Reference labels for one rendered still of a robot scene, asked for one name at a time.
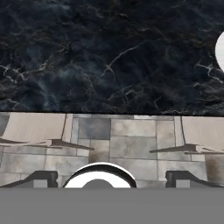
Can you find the beige cupboard door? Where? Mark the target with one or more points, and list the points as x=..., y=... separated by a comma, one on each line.
x=35, y=128
x=204, y=131

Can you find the white round thing, black rim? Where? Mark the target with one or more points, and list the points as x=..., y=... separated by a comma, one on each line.
x=100, y=168

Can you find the white plate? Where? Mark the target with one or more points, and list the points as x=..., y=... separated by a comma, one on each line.
x=220, y=51

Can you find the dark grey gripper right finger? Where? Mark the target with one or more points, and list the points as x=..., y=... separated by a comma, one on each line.
x=176, y=178

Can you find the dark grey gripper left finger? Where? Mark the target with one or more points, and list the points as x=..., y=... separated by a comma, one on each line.
x=43, y=178

